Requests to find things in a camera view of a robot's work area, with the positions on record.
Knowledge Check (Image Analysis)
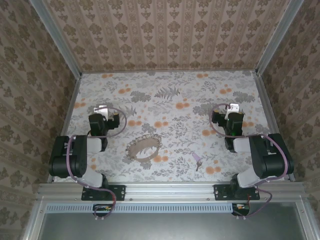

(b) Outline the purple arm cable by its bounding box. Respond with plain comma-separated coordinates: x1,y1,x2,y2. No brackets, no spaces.
211,103,289,221
65,105,128,222

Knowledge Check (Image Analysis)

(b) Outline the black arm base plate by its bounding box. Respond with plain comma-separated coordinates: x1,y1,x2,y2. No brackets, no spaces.
81,184,126,201
213,184,261,201

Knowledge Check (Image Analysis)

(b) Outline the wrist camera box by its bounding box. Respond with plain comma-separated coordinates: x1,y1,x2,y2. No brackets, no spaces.
93,104,110,119
225,102,241,119

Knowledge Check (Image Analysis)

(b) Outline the black cable junction box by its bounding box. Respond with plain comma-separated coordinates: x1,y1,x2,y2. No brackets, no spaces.
231,202,251,216
92,203,114,217

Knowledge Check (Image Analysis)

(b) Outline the aluminium table side rail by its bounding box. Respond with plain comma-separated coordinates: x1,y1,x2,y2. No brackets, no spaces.
255,71,296,182

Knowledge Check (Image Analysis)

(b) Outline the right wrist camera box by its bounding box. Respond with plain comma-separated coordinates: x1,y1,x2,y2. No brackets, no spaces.
225,102,241,119

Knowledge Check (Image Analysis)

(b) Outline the grey slotted cable duct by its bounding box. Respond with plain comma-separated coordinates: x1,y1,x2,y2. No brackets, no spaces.
46,202,233,214

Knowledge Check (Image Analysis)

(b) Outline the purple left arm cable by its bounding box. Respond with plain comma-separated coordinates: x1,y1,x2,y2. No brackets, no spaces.
65,105,128,222

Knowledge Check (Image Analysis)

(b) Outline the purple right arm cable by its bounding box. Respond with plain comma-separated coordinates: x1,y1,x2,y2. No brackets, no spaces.
211,103,289,221

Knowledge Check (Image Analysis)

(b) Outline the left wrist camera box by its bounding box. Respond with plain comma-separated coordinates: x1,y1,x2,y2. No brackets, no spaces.
93,104,110,119

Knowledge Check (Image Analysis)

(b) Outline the aluminium corner post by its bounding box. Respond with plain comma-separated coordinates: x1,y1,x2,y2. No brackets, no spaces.
28,0,83,77
254,0,305,76

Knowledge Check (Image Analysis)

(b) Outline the aluminium mounting rail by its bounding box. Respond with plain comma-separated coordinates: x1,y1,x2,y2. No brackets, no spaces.
36,181,307,201

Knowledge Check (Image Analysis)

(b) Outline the key with purple tag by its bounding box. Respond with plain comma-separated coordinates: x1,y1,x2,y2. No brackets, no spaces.
191,152,202,172

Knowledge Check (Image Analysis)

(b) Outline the grey metal panel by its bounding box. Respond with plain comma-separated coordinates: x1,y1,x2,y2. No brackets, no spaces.
37,212,309,240

